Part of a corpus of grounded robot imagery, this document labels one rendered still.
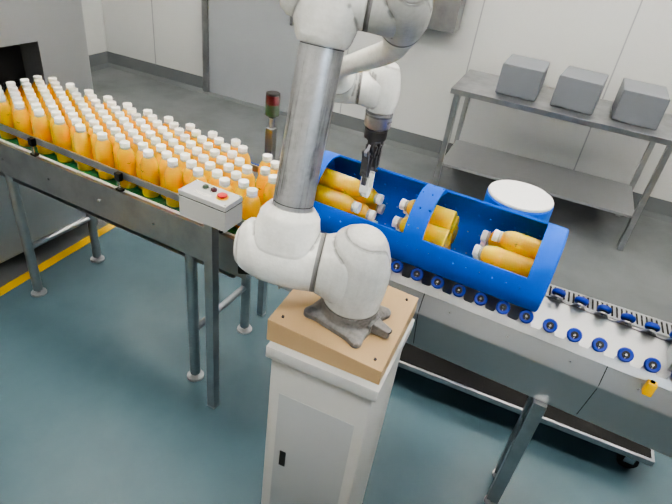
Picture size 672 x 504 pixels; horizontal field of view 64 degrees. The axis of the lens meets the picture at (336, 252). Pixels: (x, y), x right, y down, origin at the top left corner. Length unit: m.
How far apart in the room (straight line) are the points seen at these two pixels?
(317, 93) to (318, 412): 0.84
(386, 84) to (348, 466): 1.14
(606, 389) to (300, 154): 1.20
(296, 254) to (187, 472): 1.35
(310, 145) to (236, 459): 1.55
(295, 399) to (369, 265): 0.48
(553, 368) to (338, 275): 0.87
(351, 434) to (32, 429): 1.55
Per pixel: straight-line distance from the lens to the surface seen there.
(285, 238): 1.27
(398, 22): 1.20
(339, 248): 1.27
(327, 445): 1.62
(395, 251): 1.80
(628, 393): 1.90
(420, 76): 5.27
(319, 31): 1.19
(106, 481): 2.44
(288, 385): 1.52
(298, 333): 1.38
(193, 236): 2.15
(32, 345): 3.04
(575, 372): 1.87
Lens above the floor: 2.00
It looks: 34 degrees down
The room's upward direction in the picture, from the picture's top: 8 degrees clockwise
